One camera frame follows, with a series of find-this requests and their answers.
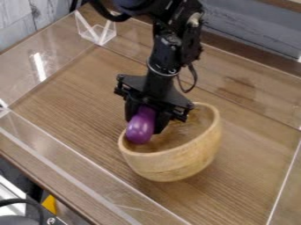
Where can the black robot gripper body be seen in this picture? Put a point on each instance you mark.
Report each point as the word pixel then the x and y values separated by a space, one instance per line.
pixel 154 90

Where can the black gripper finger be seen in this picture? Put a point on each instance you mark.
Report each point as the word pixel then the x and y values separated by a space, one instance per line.
pixel 162 121
pixel 131 107

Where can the purple toy eggplant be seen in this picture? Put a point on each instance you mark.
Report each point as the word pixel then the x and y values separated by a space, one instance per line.
pixel 140 126

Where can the brown wooden bowl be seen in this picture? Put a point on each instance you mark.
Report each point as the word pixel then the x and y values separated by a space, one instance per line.
pixel 182 150

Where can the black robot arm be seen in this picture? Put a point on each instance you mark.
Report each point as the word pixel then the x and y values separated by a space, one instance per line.
pixel 177 27

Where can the clear acrylic corner bracket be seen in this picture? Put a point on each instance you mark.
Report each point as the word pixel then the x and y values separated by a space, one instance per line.
pixel 99 34

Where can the clear acrylic table wall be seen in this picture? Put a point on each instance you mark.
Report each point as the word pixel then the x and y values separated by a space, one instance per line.
pixel 84 186

